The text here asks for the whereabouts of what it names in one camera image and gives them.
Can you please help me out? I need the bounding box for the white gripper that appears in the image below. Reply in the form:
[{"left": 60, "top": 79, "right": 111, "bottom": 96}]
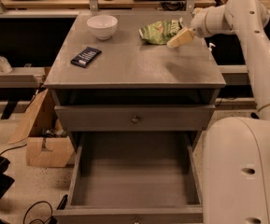
[{"left": 167, "top": 7, "right": 217, "bottom": 49}]

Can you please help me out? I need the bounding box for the green jalapeno chip bag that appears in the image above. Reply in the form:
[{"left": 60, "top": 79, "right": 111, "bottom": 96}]
[{"left": 139, "top": 18, "right": 183, "bottom": 45}]

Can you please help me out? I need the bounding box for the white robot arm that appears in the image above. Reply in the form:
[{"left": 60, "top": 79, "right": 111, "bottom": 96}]
[{"left": 168, "top": 0, "right": 270, "bottom": 224}]

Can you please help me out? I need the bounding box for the grey drawer cabinet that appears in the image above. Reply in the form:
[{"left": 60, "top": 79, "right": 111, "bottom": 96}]
[{"left": 44, "top": 9, "right": 227, "bottom": 142}]

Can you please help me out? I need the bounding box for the grey top drawer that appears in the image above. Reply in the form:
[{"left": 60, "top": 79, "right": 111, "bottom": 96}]
[{"left": 53, "top": 89, "right": 216, "bottom": 133}]

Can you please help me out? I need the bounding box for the open grey middle drawer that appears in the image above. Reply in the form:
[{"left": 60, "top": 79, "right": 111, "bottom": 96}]
[{"left": 54, "top": 132, "right": 204, "bottom": 224}]

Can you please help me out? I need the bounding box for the white pump bottle top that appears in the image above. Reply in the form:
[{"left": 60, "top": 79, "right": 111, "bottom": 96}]
[{"left": 208, "top": 42, "right": 216, "bottom": 51}]

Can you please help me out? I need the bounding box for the white ceramic bowl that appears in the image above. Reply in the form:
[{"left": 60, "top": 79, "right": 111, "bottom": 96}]
[{"left": 87, "top": 15, "right": 118, "bottom": 40}]

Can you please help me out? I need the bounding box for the dark blue snack bar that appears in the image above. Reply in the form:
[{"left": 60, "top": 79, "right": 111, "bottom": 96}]
[{"left": 70, "top": 47, "right": 101, "bottom": 68}]

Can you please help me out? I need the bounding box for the brown cardboard box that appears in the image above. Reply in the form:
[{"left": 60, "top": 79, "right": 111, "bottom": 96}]
[{"left": 8, "top": 88, "right": 74, "bottom": 168}]

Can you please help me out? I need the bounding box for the clear sanitizer bottle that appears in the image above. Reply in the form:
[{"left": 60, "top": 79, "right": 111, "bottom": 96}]
[{"left": 0, "top": 55, "right": 12, "bottom": 74}]

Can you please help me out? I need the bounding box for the black floor cable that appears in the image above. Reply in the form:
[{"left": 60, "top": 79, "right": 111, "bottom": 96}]
[{"left": 0, "top": 143, "right": 58, "bottom": 224}]

